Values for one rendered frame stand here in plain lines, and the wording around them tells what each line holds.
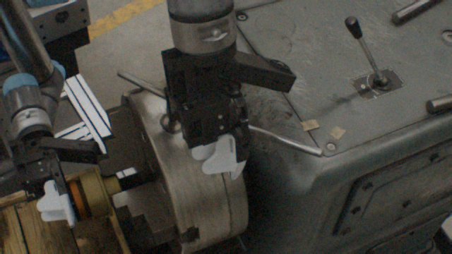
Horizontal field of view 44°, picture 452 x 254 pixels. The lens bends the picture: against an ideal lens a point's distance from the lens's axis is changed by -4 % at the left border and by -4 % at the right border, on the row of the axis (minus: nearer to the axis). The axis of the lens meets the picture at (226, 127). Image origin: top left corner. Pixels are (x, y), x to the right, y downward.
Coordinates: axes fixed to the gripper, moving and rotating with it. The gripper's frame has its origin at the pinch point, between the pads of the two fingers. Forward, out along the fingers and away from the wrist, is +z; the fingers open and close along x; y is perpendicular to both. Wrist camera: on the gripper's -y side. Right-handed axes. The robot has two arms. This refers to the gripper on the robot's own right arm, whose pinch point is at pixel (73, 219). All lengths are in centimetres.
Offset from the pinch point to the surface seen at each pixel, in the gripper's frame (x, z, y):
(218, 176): 11.3, 8.0, -23.7
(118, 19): -108, -163, -50
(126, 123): 9.9, -8.6, -14.0
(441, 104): 20, 15, -61
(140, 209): 3.3, 4.5, -11.2
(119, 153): 6.3, -5.7, -11.3
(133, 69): -108, -127, -46
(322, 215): 5.0, 18.5, -38.3
